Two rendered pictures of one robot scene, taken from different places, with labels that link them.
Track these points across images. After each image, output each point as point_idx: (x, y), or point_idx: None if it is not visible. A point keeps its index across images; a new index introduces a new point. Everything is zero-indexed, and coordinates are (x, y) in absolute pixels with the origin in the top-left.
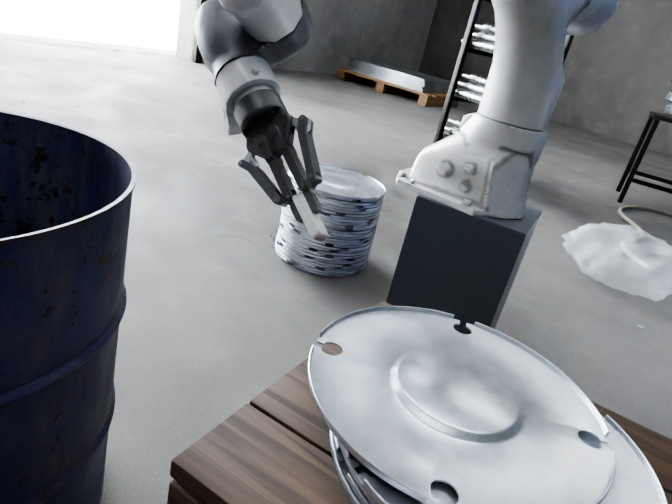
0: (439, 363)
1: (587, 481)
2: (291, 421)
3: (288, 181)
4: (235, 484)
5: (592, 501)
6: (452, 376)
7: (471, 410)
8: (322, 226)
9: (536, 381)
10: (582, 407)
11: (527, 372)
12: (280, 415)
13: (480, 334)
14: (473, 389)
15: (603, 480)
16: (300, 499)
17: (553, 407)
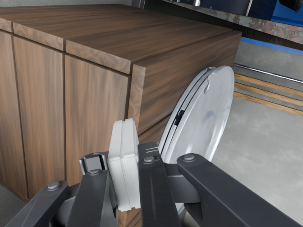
0: (198, 142)
1: (218, 130)
2: (140, 217)
3: (109, 225)
4: None
5: (217, 137)
6: (201, 143)
7: (203, 152)
8: (136, 135)
9: (222, 91)
10: (229, 88)
11: (221, 88)
12: (135, 222)
13: (213, 79)
14: (205, 139)
15: (222, 123)
16: None
17: (222, 103)
